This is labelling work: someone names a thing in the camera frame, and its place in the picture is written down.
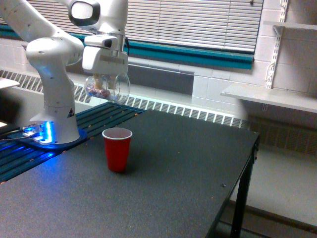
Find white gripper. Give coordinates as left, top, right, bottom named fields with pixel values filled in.
left=82, top=34, right=128, bottom=90

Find clear plastic cup with candy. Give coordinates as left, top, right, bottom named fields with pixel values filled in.
left=84, top=73, right=130, bottom=104

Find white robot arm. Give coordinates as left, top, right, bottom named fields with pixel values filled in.
left=0, top=0, right=130, bottom=145

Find red plastic cup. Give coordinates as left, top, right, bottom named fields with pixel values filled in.
left=102, top=127, right=133, bottom=173

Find white window blinds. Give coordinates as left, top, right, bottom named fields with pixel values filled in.
left=0, top=0, right=264, bottom=52

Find black table leg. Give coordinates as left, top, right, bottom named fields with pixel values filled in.
left=230, top=136, right=260, bottom=238

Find white baseboard radiator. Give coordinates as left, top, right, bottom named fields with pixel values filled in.
left=0, top=69, right=317, bottom=156

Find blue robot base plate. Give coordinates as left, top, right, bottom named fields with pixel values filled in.
left=8, top=129, right=87, bottom=151

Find black cable at base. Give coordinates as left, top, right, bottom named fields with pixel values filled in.
left=0, top=127, right=28, bottom=142

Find white shelf bracket rail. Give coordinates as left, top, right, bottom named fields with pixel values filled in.
left=265, top=0, right=289, bottom=89

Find upper white wall shelf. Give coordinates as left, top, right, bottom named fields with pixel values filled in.
left=264, top=21, right=317, bottom=31

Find white wall shelf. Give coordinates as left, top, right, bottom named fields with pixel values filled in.
left=220, top=84, right=317, bottom=113
left=264, top=21, right=317, bottom=31

